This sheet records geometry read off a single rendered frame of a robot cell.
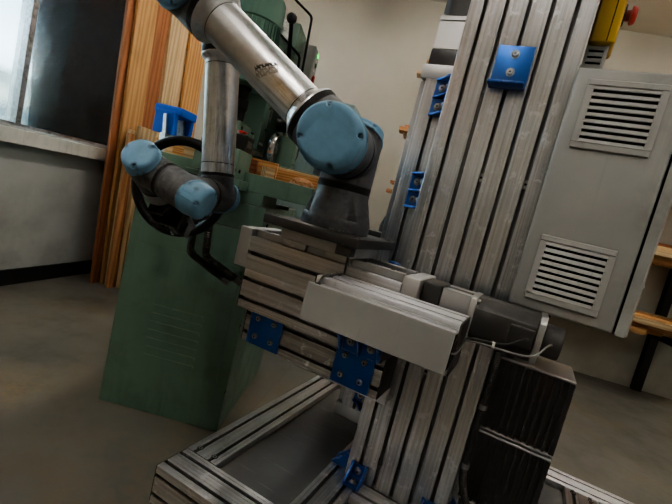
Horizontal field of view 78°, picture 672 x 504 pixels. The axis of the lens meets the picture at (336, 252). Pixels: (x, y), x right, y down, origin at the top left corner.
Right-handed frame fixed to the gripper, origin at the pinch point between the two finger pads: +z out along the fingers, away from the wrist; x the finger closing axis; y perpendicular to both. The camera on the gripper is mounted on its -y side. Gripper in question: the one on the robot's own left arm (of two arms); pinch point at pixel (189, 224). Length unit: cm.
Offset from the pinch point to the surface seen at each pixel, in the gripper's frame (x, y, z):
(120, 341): -25, 31, 45
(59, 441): -25, 63, 35
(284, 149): 9, -54, 32
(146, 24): -116, -160, 86
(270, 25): -1, -77, -4
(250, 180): 7.1, -25.5, 12.6
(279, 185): 16.8, -26.0, 12.2
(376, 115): 34, -216, 180
